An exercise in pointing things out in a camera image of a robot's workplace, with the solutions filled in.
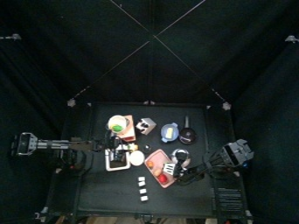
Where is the blue toy bowl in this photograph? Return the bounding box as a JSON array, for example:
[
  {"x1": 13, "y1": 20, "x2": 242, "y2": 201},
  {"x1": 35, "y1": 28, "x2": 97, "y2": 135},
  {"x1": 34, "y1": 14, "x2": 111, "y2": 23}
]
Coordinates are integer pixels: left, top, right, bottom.
[{"x1": 161, "y1": 122, "x2": 182, "y2": 144}]

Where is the black toy frying pan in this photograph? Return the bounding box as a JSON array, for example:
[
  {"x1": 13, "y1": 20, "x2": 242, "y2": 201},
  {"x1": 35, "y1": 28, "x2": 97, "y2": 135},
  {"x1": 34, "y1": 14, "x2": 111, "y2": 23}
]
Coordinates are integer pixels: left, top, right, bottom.
[{"x1": 178, "y1": 115, "x2": 199, "y2": 146}]

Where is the white round plate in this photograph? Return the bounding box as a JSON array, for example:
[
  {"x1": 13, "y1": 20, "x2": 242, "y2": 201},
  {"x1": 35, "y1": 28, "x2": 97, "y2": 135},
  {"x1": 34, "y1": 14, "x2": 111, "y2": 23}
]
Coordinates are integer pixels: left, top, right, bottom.
[{"x1": 129, "y1": 150, "x2": 146, "y2": 167}]

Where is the wooden toy box red drawer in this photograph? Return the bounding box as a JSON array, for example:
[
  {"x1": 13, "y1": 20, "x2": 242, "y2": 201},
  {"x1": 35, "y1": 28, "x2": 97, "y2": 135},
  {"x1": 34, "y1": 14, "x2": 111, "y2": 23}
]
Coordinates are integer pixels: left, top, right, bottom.
[{"x1": 110, "y1": 115, "x2": 138, "y2": 144}]

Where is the grey cube with holes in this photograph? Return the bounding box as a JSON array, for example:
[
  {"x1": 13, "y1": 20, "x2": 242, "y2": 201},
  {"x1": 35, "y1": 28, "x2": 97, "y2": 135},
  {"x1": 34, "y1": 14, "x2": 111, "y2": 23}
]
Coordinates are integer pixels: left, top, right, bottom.
[{"x1": 135, "y1": 117, "x2": 158, "y2": 136}]

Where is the red toy tomato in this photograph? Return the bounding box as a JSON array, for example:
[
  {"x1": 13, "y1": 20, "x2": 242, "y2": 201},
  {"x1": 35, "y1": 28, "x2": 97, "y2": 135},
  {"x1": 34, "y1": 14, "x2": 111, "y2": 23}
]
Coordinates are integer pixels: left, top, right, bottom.
[{"x1": 157, "y1": 174, "x2": 170, "y2": 185}]

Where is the white text label sticker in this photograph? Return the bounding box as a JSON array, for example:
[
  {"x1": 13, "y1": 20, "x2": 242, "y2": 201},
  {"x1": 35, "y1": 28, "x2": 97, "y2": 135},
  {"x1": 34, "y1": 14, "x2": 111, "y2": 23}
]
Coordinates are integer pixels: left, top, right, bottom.
[{"x1": 217, "y1": 187, "x2": 245, "y2": 217}]

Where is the pink cutting board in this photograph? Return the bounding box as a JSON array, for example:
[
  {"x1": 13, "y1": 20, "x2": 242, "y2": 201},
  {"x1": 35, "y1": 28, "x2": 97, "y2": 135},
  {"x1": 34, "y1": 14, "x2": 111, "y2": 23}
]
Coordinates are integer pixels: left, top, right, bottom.
[{"x1": 145, "y1": 148, "x2": 183, "y2": 189}]

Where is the white toy kettle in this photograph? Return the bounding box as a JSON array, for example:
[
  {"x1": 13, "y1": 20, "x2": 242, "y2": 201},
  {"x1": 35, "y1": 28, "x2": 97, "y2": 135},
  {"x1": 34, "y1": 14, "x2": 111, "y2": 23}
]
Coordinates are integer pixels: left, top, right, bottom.
[{"x1": 171, "y1": 148, "x2": 193, "y2": 168}]

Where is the white rectangular tray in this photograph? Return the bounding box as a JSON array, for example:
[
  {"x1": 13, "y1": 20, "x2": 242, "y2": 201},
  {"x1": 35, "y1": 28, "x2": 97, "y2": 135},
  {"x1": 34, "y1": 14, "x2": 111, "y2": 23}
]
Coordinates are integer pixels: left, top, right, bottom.
[{"x1": 105, "y1": 148, "x2": 133, "y2": 172}]

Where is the white toy pot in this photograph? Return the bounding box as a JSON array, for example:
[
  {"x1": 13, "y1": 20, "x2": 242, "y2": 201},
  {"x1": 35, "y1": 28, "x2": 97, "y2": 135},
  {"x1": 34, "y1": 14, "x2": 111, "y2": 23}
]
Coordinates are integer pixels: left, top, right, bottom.
[{"x1": 107, "y1": 115, "x2": 131, "y2": 135}]

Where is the thin diagonal cord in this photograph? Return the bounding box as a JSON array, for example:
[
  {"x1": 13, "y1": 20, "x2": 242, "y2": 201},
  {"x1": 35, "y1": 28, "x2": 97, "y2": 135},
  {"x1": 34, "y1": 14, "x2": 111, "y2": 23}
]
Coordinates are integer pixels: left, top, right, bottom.
[
  {"x1": 71, "y1": 0, "x2": 207, "y2": 100},
  {"x1": 107, "y1": 0, "x2": 229, "y2": 103}
]

